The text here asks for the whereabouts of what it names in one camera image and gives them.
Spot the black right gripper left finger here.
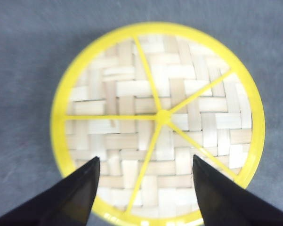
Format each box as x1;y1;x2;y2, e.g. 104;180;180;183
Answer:
0;157;100;226

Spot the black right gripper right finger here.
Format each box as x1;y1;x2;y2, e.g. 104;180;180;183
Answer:
193;155;283;226

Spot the woven bamboo steamer lid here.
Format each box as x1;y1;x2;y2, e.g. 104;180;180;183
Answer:
50;22;265;226

